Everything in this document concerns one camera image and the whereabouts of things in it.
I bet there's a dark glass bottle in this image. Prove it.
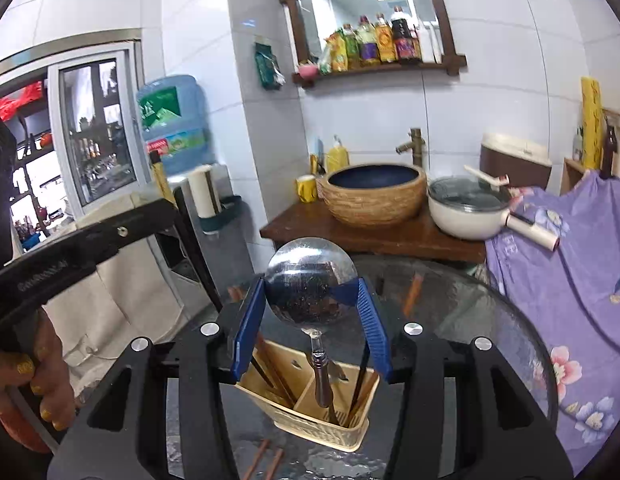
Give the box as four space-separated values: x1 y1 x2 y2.
604 115 620 178

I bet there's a red plastic bag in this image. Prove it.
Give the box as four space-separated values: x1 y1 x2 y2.
0 82 43 121

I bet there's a beige cloth cover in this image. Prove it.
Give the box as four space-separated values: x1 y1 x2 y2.
45 240 191 381

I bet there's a yellow soap pump bottle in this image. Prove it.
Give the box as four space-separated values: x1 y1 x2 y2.
326 135 351 173

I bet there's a woven pattern wash basin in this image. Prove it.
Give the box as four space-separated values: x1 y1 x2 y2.
316 162 428 228

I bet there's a water dispenser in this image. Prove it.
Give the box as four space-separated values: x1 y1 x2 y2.
160 162 256 321

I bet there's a cluttered shelf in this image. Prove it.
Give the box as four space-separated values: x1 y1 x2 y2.
0 80 53 253

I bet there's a paper towel roll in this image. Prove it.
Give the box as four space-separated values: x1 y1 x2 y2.
187 165 222 218

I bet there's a yellow cup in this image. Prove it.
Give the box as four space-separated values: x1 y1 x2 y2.
296 174 318 204

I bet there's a brown appliance with white lid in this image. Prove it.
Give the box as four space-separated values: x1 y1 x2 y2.
479 132 554 191

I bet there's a beige plastic utensil holder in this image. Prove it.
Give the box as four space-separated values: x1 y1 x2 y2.
235 339 381 453

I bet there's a purple label oil bottle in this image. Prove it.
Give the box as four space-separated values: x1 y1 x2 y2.
357 15 381 66

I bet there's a yellow green snack packet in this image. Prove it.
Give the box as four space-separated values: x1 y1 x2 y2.
320 30 348 73

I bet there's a brown wooden chopstick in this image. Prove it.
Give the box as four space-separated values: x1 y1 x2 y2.
250 440 271 480
254 334 292 406
262 340 298 408
264 447 286 480
402 274 424 317

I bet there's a person's left hand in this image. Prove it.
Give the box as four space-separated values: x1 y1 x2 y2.
0 310 83 453

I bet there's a white pot with glass lid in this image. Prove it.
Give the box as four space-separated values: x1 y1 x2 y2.
427 176 562 252

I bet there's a window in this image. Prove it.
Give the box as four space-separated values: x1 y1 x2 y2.
47 50 143 221

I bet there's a wooden sink counter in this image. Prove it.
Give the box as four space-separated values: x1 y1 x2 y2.
260 200 488 263

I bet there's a green label bottle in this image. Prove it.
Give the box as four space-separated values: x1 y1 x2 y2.
342 24 361 71

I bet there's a bronze faucet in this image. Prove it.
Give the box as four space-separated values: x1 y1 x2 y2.
395 128 426 168

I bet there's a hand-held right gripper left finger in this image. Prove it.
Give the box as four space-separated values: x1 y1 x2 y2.
47 276 267 480

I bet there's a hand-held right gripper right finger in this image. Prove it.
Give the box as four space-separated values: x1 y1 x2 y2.
357 277 576 480

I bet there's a white rice paddle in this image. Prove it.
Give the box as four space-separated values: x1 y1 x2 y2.
464 165 511 191

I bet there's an orange label oil bottle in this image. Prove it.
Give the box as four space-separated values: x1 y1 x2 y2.
375 12 398 63

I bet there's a green towel holder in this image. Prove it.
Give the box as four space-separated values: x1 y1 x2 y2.
199 195 242 235

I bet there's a yellow patterned roll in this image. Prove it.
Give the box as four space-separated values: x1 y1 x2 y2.
581 77 605 171

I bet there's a metal spoon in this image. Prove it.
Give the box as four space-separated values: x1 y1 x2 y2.
264 236 359 408

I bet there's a wooden framed mirror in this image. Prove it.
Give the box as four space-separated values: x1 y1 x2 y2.
280 0 467 88

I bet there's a dark sauce bottle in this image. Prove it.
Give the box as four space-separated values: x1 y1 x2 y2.
390 6 422 63

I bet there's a purple floral cloth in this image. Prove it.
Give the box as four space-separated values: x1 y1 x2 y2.
485 170 620 461

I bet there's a blue water bottle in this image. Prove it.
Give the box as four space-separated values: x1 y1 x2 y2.
136 75 216 176

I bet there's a person's black clothing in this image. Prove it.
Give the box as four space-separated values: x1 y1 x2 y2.
0 102 18 271

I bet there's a small wooden shelf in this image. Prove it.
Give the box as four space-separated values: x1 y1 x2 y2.
560 157 586 196

